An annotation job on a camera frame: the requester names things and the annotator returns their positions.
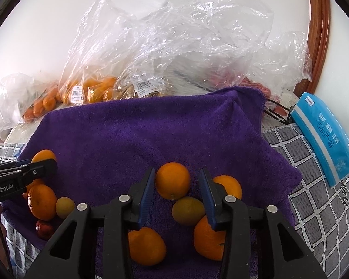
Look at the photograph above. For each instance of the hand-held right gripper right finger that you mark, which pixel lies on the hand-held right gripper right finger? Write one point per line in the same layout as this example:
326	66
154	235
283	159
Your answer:
208	203

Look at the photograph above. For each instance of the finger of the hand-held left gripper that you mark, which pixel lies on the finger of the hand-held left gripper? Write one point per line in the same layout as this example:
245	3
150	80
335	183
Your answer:
37	170
17	162

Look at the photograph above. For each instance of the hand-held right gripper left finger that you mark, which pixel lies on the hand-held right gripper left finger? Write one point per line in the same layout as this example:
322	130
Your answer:
145	200

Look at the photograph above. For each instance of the orange mandarin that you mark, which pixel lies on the orange mandarin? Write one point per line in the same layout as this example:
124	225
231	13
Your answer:
148	247
172	180
231	187
35	184
42	203
43	154
206	241

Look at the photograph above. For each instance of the small yellow-green fruit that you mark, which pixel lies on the small yellow-green fruit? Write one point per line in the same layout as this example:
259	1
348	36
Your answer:
65	207
188	211

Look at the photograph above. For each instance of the small red fruit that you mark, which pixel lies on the small red fruit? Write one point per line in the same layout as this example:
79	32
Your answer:
43	229

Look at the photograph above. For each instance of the purple towel covered tray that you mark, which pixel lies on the purple towel covered tray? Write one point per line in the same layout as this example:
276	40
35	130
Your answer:
148	133

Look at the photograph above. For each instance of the clear bag of red fruits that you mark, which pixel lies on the clear bag of red fruits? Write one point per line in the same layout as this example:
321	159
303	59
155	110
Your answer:
279	64

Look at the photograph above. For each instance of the white printed flat box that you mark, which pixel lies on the white printed flat box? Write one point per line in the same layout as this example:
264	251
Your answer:
16	135

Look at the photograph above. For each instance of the white plastic bag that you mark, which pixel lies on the white plastic bag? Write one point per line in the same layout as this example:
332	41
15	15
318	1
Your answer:
5	113

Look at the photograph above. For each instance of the clear bag of small mandarins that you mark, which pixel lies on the clear bag of small mandarins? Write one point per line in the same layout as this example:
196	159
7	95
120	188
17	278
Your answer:
43	103

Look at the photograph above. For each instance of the grey checked star blanket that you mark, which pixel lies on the grey checked star blanket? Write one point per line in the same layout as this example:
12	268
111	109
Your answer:
308	209

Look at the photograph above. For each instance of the blue tissue pack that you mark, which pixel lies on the blue tissue pack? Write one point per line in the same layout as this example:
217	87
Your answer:
322	136

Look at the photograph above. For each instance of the clear bag of brown longans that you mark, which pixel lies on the clear bag of brown longans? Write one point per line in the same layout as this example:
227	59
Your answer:
168	49

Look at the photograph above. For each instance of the brown wooden door frame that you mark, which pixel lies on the brown wooden door frame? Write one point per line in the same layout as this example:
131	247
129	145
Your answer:
318	29

